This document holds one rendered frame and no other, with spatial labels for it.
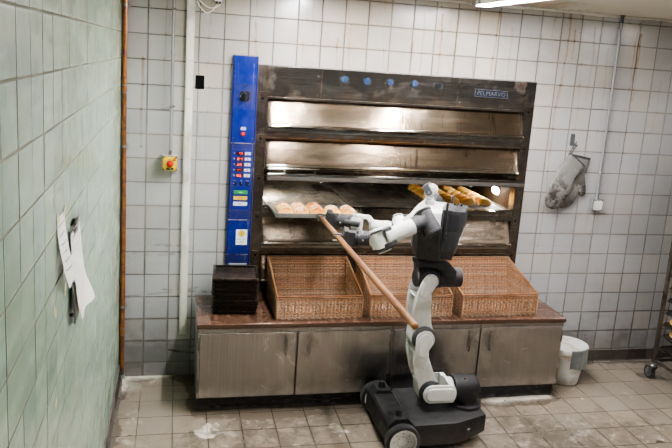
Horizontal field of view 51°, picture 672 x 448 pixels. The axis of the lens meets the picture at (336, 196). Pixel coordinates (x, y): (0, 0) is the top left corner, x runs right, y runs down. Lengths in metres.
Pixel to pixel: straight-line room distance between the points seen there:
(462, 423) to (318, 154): 1.90
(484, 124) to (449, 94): 0.33
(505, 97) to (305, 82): 1.41
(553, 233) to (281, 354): 2.22
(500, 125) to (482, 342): 1.49
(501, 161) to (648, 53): 1.32
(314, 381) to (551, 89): 2.57
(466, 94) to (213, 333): 2.31
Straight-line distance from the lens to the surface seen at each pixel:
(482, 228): 5.16
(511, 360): 4.94
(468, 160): 4.99
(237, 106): 4.53
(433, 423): 4.26
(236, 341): 4.36
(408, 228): 3.72
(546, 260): 5.44
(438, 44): 4.84
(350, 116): 4.69
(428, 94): 4.84
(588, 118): 5.38
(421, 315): 4.13
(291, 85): 4.61
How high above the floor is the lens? 2.19
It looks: 11 degrees down
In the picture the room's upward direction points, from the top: 4 degrees clockwise
